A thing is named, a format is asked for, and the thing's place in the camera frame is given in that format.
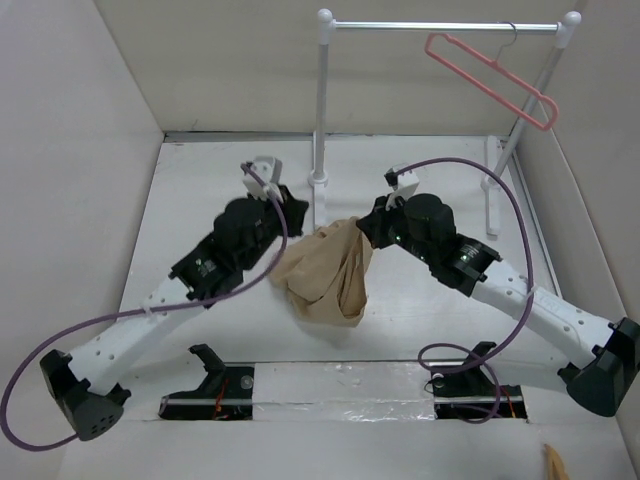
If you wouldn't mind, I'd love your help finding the white metal clothes rack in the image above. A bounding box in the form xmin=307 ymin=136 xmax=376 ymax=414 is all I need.
xmin=308 ymin=8 xmax=582 ymax=227

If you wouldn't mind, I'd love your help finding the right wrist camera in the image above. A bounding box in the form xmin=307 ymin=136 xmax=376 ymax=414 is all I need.
xmin=384 ymin=164 xmax=420 ymax=211

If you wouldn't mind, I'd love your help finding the pink clothes hanger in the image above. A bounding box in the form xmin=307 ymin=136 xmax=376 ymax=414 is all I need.
xmin=423 ymin=20 xmax=558 ymax=131

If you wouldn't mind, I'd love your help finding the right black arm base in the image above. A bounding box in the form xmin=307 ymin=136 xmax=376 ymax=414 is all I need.
xmin=424 ymin=366 xmax=528 ymax=422

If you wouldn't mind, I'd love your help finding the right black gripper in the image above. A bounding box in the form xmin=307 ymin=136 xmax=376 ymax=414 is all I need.
xmin=358 ymin=191 xmax=435 ymax=265

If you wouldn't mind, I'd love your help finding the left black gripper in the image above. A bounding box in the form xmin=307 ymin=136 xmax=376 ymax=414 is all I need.
xmin=240 ymin=183 xmax=308 ymax=271

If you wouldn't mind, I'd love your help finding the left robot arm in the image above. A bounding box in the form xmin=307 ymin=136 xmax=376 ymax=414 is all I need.
xmin=40 ymin=185 xmax=309 ymax=441

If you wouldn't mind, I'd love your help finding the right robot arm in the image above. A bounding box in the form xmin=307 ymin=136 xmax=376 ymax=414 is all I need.
xmin=356 ymin=194 xmax=639 ymax=417

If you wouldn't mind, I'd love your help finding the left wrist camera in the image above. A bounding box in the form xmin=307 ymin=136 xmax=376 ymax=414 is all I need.
xmin=241 ymin=156 xmax=282 ymax=200

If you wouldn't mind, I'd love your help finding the tan object at edge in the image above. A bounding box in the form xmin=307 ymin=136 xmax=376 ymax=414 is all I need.
xmin=544 ymin=444 xmax=569 ymax=480

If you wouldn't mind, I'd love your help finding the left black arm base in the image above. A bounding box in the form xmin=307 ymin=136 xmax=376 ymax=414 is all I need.
xmin=158 ymin=344 xmax=255 ymax=421

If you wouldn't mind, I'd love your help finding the beige t shirt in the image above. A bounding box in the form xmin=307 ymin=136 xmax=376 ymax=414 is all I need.
xmin=269 ymin=216 xmax=373 ymax=328

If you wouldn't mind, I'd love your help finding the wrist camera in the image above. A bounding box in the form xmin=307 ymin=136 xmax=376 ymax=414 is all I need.
xmin=241 ymin=156 xmax=282 ymax=200
xmin=384 ymin=164 xmax=420 ymax=211

